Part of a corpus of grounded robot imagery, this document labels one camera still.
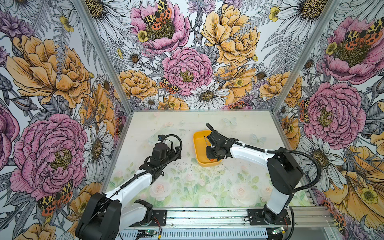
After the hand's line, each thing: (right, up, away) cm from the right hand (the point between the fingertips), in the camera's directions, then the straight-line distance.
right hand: (210, 157), depth 90 cm
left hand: (-22, +3, -2) cm, 22 cm away
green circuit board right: (+31, -30, -18) cm, 47 cm away
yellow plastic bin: (-5, +8, +8) cm, 12 cm away
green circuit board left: (-32, -31, -19) cm, 48 cm away
